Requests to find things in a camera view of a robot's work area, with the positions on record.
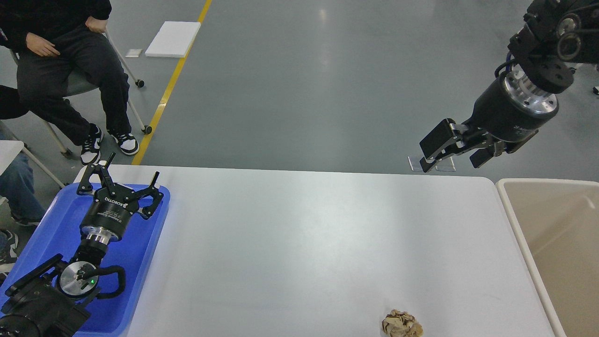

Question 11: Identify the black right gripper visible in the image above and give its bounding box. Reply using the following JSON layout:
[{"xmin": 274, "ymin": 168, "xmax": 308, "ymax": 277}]
[{"xmin": 419, "ymin": 70, "xmax": 560, "ymax": 173}]

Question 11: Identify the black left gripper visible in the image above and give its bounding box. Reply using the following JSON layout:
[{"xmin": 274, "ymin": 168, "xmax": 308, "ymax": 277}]
[{"xmin": 76, "ymin": 152, "xmax": 164, "ymax": 242}]

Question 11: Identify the brown paper ball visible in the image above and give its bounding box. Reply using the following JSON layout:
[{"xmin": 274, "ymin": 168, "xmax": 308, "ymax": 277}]
[{"xmin": 381, "ymin": 309, "xmax": 424, "ymax": 337}]

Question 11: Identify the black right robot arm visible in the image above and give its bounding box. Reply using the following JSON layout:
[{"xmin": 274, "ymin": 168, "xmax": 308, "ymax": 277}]
[{"xmin": 419, "ymin": 0, "xmax": 598, "ymax": 172}]

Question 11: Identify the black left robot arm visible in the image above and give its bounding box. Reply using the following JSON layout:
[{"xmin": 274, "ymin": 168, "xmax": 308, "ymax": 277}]
[{"xmin": 1, "ymin": 158, "xmax": 170, "ymax": 337}]

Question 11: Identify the right clear floor plate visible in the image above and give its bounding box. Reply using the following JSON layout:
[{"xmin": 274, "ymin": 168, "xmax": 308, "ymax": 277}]
[{"xmin": 435, "ymin": 156, "xmax": 457, "ymax": 172}]

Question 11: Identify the clear floor plate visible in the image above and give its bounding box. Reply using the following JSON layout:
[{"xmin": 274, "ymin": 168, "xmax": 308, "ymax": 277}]
[
  {"xmin": 407, "ymin": 156, "xmax": 423, "ymax": 171},
  {"xmin": 435, "ymin": 156, "xmax": 457, "ymax": 172}
]

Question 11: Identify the left clear floor plate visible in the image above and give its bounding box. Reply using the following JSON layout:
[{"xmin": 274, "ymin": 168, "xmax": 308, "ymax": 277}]
[{"xmin": 407, "ymin": 156, "xmax": 423, "ymax": 171}]

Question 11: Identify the blue plastic tray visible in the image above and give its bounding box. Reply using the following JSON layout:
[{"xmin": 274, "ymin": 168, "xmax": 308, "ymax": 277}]
[{"xmin": 1, "ymin": 184, "xmax": 170, "ymax": 337}]

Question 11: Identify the person in blue jeans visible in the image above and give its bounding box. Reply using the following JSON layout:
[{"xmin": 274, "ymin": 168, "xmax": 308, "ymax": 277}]
[{"xmin": 0, "ymin": 84, "xmax": 46, "ymax": 277}]

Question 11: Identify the beige plastic bin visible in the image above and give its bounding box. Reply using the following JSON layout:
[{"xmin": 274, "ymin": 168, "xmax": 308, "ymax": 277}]
[{"xmin": 496, "ymin": 178, "xmax": 599, "ymax": 337}]

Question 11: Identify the grey rolling chair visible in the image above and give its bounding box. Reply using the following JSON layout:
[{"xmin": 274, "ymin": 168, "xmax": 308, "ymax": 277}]
[{"xmin": 16, "ymin": 25, "xmax": 139, "ymax": 164}]

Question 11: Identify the small white floor card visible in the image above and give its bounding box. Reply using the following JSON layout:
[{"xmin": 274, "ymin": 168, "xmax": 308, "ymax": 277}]
[{"xmin": 124, "ymin": 49, "xmax": 143, "ymax": 58}]

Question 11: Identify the white foam board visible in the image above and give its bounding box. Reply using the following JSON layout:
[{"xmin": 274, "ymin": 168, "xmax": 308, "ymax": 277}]
[{"xmin": 144, "ymin": 21, "xmax": 201, "ymax": 58}]

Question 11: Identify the seated person in black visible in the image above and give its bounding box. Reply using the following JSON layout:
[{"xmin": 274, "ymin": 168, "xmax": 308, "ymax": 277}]
[{"xmin": 1, "ymin": 0, "xmax": 139, "ymax": 165}]

